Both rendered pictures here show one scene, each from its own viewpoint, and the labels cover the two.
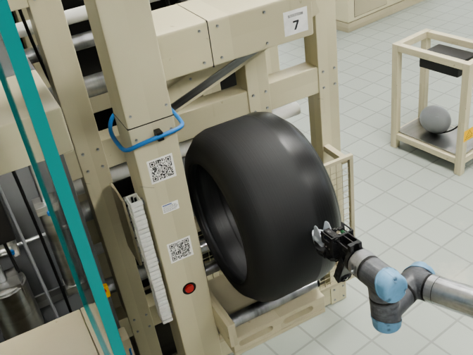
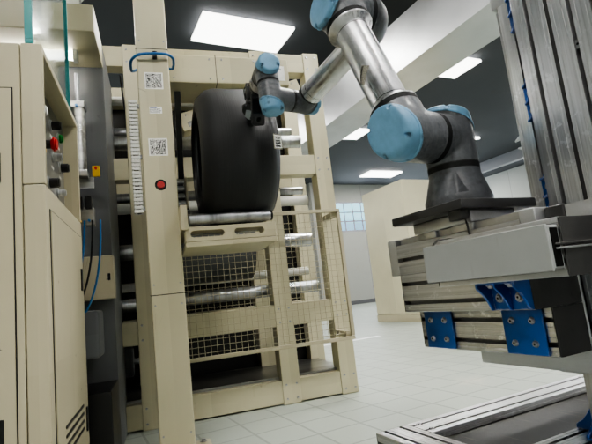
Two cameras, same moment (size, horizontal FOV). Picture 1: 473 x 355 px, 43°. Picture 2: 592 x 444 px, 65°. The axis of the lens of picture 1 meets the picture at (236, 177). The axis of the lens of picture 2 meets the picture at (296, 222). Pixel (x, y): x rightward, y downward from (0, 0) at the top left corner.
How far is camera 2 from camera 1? 189 cm
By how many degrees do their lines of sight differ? 42
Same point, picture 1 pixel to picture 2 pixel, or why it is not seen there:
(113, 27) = not seen: outside the picture
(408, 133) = not seen: hidden behind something
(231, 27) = (231, 63)
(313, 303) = (264, 225)
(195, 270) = (167, 170)
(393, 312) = (271, 85)
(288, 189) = (235, 95)
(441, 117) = not seen: hidden behind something
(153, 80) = (158, 25)
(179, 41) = (195, 62)
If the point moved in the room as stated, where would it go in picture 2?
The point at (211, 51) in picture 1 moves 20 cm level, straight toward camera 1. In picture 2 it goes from (216, 73) to (204, 53)
